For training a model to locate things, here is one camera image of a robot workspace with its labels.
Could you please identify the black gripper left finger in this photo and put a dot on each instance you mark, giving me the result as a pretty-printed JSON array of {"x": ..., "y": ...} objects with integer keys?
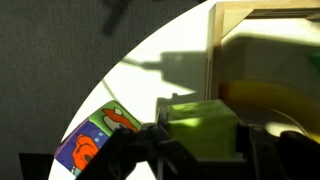
[{"x": 162, "y": 118}]

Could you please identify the lime green block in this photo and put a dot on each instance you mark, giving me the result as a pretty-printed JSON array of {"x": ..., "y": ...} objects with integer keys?
[{"x": 200, "y": 133}]

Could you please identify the yellow toy banana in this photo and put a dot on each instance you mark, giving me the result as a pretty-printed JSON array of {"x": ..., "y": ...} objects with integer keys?
[{"x": 266, "y": 95}]

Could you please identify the shallow wooden box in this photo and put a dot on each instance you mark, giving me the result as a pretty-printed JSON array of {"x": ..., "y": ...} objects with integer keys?
[{"x": 216, "y": 20}]

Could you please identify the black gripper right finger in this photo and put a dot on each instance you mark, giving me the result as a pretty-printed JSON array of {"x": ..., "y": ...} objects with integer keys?
[{"x": 246, "y": 141}]

